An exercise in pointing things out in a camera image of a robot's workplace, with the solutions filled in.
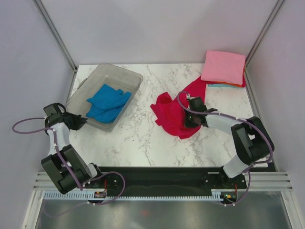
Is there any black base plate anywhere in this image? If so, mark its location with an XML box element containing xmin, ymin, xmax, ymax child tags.
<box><xmin>89</xmin><ymin>167</ymin><xmax>246</xmax><ymax>196</ymax></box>

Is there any right aluminium frame post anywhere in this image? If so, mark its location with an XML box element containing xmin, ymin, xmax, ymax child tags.
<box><xmin>245</xmin><ymin>0</ymin><xmax>286</xmax><ymax>67</ymax></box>

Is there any left aluminium frame post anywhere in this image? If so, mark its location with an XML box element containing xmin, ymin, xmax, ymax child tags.
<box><xmin>33</xmin><ymin>0</ymin><xmax>78</xmax><ymax>72</ymax></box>

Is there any teal folded t shirt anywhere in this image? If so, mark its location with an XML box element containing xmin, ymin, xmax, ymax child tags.
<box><xmin>208</xmin><ymin>83</ymin><xmax>231</xmax><ymax>87</ymax></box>

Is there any pink folded t shirt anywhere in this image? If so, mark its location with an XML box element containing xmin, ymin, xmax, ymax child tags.
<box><xmin>201</xmin><ymin>50</ymin><xmax>245</xmax><ymax>84</ymax></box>

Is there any red t shirt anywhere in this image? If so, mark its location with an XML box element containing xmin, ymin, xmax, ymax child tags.
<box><xmin>150</xmin><ymin>77</ymin><xmax>206</xmax><ymax>139</ymax></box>

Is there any clear plastic bin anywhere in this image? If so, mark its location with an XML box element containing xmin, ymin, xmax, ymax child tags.
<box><xmin>66</xmin><ymin>64</ymin><xmax>143</xmax><ymax>132</ymax></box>

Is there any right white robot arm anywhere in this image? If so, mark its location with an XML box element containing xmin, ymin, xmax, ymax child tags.
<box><xmin>182</xmin><ymin>94</ymin><xmax>275</xmax><ymax>188</ymax></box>

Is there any white slotted cable duct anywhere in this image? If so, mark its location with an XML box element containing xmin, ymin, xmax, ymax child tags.
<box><xmin>43</xmin><ymin>189</ymin><xmax>224</xmax><ymax>201</ymax></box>

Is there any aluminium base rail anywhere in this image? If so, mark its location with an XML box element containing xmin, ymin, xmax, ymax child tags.
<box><xmin>33</xmin><ymin>172</ymin><xmax>293</xmax><ymax>191</ymax></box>

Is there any blue t shirt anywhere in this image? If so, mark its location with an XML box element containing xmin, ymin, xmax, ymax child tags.
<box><xmin>86</xmin><ymin>84</ymin><xmax>132</xmax><ymax>124</ymax></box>

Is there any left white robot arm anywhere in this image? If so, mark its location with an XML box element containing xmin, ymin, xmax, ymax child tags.
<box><xmin>41</xmin><ymin>103</ymin><xmax>105</xmax><ymax>194</ymax></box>

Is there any aluminium frame post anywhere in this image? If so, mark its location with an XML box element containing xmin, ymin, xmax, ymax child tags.
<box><xmin>245</xmin><ymin>0</ymin><xmax>286</xmax><ymax>67</ymax></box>
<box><xmin>33</xmin><ymin>0</ymin><xmax>78</xmax><ymax>72</ymax></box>

